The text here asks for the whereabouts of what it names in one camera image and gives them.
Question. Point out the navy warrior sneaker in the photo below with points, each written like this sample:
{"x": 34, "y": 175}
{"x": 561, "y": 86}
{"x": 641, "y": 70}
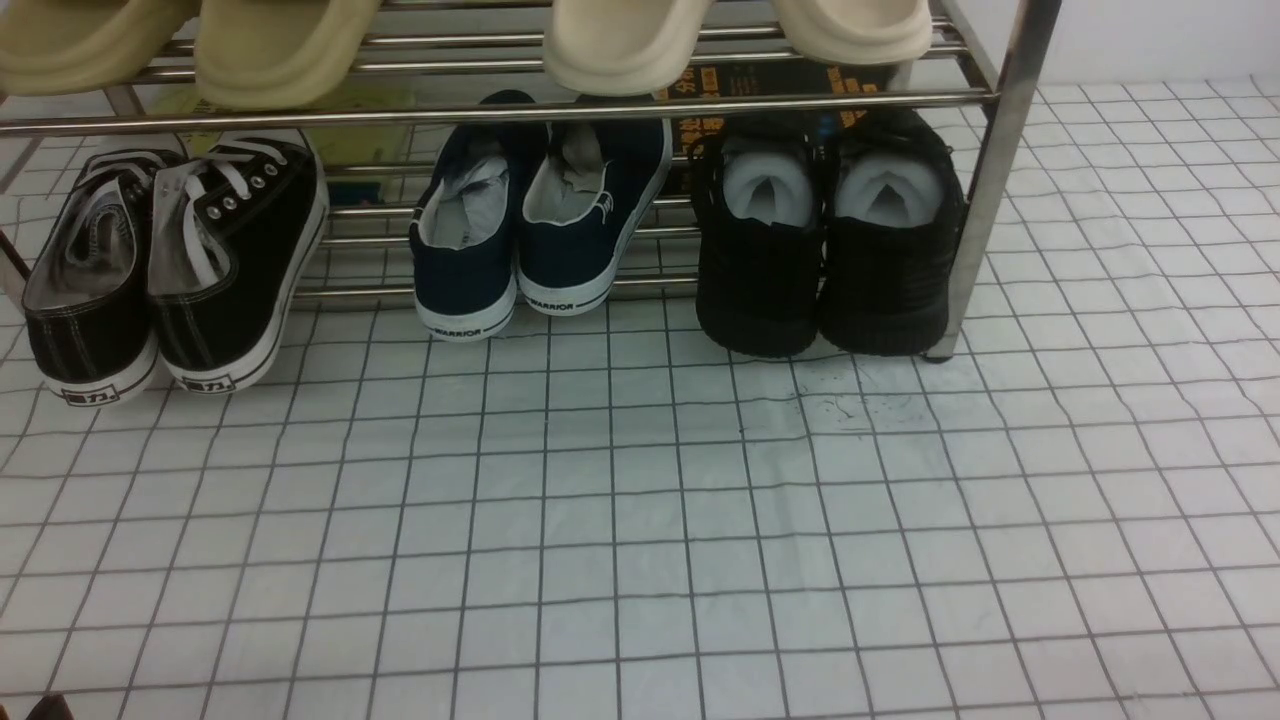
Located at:
{"x": 597, "y": 181}
{"x": 464, "y": 229}

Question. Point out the dark object bottom left corner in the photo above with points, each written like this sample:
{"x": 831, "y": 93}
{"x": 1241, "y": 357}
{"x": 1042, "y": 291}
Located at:
{"x": 51, "y": 707}

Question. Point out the left beige slipper far left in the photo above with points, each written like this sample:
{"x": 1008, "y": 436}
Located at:
{"x": 68, "y": 47}

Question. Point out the cream slipper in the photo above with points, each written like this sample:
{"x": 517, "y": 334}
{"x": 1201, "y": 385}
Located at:
{"x": 857, "y": 33}
{"x": 620, "y": 48}

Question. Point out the navy Warrior sneaker left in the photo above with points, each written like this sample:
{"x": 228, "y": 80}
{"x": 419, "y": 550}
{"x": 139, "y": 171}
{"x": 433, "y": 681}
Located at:
{"x": 464, "y": 229}

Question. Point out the black canvas sneaker white laces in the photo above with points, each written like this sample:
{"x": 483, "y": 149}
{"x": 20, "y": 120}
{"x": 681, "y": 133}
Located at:
{"x": 232, "y": 231}

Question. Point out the black canvas sneaker far left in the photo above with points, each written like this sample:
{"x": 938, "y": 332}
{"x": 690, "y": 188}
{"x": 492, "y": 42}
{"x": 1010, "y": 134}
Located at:
{"x": 85, "y": 300}

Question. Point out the beige slipper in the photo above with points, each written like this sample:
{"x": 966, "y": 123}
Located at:
{"x": 68, "y": 47}
{"x": 266, "y": 55}

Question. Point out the navy Warrior sneaker right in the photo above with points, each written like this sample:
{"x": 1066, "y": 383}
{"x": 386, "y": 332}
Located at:
{"x": 597, "y": 181}

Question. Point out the black knit sneaker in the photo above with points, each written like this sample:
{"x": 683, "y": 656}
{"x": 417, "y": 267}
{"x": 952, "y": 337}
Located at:
{"x": 757, "y": 207}
{"x": 892, "y": 205}

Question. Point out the silver metal shoe rack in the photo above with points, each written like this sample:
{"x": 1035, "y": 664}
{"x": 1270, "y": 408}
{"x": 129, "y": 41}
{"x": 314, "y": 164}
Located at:
{"x": 1004, "y": 98}

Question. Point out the black box orange text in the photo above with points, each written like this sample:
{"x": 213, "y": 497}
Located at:
{"x": 754, "y": 79}

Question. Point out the cream slipper far right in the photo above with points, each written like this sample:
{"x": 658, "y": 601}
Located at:
{"x": 857, "y": 33}

